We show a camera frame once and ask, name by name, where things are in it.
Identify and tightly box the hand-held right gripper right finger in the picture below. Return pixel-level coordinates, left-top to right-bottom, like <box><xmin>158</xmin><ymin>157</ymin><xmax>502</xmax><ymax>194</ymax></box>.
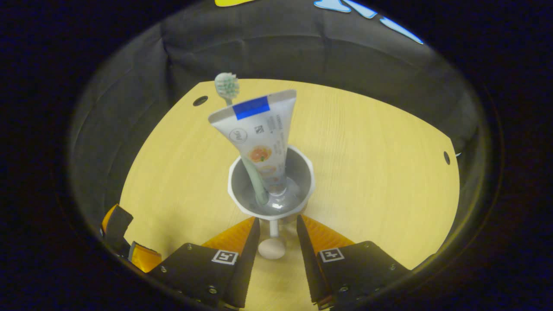
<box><xmin>296</xmin><ymin>215</ymin><xmax>409</xmax><ymax>309</ymax></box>

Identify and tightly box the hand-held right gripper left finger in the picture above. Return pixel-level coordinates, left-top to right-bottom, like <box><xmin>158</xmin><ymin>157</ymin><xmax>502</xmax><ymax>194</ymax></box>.
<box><xmin>147</xmin><ymin>217</ymin><xmax>261</xmax><ymax>309</ymax></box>

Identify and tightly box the white cup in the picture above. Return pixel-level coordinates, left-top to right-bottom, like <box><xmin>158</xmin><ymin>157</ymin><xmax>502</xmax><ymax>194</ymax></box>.
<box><xmin>228</xmin><ymin>145</ymin><xmax>316</xmax><ymax>260</ymax></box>

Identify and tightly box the white toothpaste tube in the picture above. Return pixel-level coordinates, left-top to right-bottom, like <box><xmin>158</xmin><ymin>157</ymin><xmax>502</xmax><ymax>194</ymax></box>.
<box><xmin>208</xmin><ymin>89</ymin><xmax>297</xmax><ymax>196</ymax></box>

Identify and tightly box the pale green toothbrush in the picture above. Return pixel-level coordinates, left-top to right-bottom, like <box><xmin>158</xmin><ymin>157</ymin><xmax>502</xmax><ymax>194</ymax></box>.
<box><xmin>215</xmin><ymin>72</ymin><xmax>269</xmax><ymax>206</ymax></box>

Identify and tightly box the black backdrop cloth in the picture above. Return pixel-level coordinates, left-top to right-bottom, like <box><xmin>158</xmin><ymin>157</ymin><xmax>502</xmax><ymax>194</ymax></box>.
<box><xmin>71</xmin><ymin>0</ymin><xmax>482</xmax><ymax>208</ymax></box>

